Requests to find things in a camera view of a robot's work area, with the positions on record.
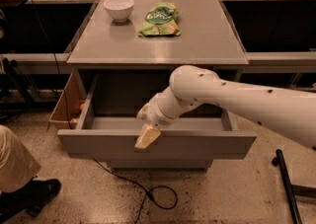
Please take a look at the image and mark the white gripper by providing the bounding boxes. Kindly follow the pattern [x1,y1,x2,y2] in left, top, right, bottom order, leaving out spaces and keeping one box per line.
[135,97,175,149]

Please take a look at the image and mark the grey top drawer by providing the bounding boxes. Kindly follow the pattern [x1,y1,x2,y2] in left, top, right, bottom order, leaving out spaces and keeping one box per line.
[58,70,256,162]

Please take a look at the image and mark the grey drawer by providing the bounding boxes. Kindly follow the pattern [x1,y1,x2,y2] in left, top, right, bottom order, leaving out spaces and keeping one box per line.
[106,160,212,170]
[58,70,256,162]

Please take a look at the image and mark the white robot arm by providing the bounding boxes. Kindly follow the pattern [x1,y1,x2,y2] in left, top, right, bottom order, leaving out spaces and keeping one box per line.
[135,65,316,149]

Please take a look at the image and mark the grey bottom drawer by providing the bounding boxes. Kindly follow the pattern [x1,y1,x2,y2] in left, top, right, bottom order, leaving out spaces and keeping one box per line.
[106,160,212,170]

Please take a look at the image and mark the grey drawer cabinet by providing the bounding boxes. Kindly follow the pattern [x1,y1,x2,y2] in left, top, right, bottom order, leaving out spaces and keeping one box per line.
[66,0,250,171]

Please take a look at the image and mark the cardboard box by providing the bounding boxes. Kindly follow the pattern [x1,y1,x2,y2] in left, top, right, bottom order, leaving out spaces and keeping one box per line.
[49,74,85,129]

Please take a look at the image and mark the green chip bag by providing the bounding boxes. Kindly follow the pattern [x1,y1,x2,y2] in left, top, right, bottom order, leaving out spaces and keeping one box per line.
[138,2,181,37]

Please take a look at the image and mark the white ceramic bowl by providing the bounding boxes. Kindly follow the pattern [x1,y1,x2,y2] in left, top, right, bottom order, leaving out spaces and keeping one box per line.
[103,0,134,22]

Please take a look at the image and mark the beige trouser leg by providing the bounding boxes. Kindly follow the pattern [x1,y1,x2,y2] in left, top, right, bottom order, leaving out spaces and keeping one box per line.
[0,125,41,192]

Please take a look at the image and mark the black shoe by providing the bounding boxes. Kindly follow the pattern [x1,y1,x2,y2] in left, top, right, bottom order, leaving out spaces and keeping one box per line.
[0,179,61,224]

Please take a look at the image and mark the black metal stand bar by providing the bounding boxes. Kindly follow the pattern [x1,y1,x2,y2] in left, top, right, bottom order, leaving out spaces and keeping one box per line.
[272,149,316,224]

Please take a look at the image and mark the black floor cable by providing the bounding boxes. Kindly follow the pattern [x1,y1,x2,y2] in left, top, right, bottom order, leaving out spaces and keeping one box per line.
[93,158,179,224]

